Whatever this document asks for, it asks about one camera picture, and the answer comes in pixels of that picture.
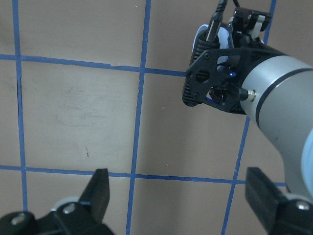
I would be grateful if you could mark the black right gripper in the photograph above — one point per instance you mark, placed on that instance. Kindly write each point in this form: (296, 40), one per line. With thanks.
(215, 76)

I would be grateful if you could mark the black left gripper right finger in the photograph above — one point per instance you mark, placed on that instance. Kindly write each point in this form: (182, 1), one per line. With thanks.
(263, 196)

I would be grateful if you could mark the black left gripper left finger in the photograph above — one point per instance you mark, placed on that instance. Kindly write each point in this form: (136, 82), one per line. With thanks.
(95, 197)

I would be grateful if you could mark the light blue plastic cup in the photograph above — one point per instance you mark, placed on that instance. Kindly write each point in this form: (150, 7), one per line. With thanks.
(224, 63)

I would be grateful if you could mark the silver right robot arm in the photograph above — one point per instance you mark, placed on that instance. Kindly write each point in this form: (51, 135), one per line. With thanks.
(280, 103)

